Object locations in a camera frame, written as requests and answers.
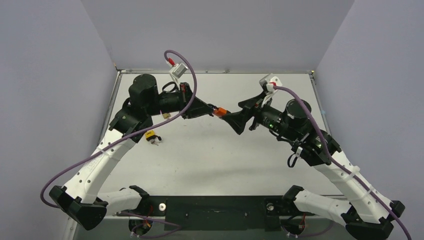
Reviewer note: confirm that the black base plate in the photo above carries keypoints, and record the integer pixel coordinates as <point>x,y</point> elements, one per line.
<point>218,213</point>

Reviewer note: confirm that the yellow padlock with keys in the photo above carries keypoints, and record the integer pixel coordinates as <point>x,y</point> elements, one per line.
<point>151,137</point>

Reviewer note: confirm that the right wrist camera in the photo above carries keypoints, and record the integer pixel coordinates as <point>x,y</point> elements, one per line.
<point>268,84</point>

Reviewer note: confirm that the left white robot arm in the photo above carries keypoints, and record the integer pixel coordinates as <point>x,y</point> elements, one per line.
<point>80,197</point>

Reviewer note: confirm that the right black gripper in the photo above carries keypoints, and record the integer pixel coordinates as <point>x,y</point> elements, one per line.
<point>252,112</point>

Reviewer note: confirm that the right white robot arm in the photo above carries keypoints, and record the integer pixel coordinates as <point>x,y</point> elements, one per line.
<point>364,212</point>

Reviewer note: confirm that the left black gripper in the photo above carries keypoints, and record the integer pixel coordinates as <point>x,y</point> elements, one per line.
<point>199,108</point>

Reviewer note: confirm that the small brass padlock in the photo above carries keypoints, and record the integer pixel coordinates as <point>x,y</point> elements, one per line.
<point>166,115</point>

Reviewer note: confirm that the orange black padlock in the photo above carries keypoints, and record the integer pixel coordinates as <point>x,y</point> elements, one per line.
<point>219,112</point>

